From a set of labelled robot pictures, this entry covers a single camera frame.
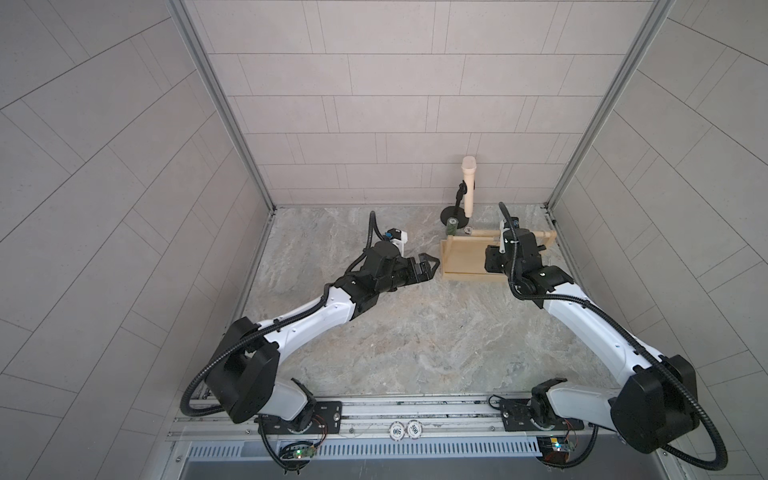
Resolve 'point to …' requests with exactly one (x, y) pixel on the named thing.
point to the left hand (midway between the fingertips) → (435, 265)
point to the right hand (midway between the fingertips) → (489, 248)
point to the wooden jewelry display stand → (463, 256)
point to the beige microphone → (468, 165)
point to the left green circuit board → (304, 453)
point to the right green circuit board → (554, 448)
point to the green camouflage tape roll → (452, 224)
